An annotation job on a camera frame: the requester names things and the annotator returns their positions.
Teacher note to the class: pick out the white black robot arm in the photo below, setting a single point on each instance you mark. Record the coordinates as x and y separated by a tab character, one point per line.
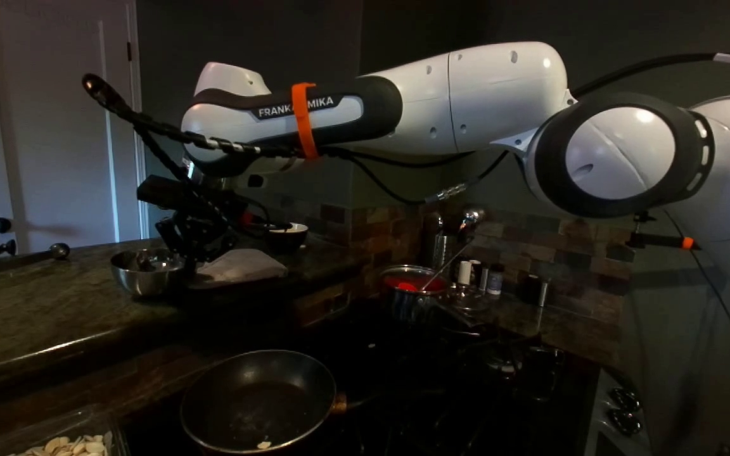
483	103

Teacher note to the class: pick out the dark pepper shaker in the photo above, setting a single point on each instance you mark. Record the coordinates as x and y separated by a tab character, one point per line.
493	279

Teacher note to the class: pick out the stove knob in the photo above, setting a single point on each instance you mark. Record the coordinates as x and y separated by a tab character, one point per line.
627	398
627	421

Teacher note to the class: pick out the black frying pan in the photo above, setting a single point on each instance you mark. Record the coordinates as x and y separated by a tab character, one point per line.
253	402

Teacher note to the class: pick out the white food pieces tray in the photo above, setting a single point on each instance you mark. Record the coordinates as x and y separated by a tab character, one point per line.
64	445

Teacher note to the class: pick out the silver metal bowl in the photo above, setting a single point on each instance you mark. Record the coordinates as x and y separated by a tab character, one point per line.
141	271

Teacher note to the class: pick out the white door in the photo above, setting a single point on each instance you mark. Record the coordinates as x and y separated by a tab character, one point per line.
52	127

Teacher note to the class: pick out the dark cup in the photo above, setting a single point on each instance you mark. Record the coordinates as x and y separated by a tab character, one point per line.
536	290

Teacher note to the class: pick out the red pot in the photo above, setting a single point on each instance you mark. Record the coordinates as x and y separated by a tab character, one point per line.
407	286

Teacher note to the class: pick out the dark rod with ball end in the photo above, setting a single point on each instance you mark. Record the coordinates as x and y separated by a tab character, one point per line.
18	254

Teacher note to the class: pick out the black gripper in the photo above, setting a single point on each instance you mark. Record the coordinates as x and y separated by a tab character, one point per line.
200	223

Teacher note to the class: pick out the metal utensil in pot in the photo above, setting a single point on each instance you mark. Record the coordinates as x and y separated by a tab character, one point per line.
443	270

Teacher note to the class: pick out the white cutting board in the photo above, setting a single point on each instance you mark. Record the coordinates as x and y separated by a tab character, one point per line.
242	266

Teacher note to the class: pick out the white salt shaker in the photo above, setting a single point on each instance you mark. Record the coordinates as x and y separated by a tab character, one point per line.
467	274

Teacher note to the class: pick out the small black bowl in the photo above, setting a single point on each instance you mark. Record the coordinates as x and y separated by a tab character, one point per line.
289	235

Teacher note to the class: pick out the black stove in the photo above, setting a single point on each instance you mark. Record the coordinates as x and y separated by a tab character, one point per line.
483	395

